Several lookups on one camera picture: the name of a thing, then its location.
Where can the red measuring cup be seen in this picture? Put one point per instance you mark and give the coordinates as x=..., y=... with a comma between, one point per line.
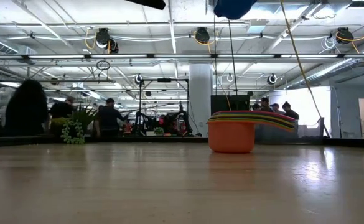
x=247, y=111

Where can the cyan measuring cup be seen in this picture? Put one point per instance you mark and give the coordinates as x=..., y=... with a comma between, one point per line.
x=247, y=113

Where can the yellow measuring cup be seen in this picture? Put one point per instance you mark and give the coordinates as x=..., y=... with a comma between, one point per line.
x=247, y=115

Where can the navy measuring cup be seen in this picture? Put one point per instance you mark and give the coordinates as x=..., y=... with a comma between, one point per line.
x=247, y=117

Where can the green measuring cup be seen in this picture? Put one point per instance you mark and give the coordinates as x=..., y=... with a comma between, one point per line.
x=247, y=119

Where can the orange measuring cup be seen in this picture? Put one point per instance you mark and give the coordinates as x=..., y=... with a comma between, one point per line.
x=231, y=137

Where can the grey translucent plastic basket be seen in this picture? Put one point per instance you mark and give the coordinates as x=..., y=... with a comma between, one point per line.
x=309, y=130

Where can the white round column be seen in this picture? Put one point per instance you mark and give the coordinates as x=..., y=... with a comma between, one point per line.
x=200, y=99

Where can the person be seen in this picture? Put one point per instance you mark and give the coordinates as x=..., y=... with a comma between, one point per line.
x=108, y=118
x=62, y=109
x=290, y=112
x=276, y=109
x=26, y=109
x=265, y=105

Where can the small green potted plant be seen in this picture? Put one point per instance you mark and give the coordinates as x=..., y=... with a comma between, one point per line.
x=158, y=131

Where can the artificial succulent plant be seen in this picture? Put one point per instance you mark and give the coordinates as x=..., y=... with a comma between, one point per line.
x=72, y=130

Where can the black robot workcell frame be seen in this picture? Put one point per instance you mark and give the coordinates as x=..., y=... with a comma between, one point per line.
x=164, y=80

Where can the black aluminium table frame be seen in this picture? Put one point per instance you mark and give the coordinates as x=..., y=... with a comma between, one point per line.
x=169, y=140

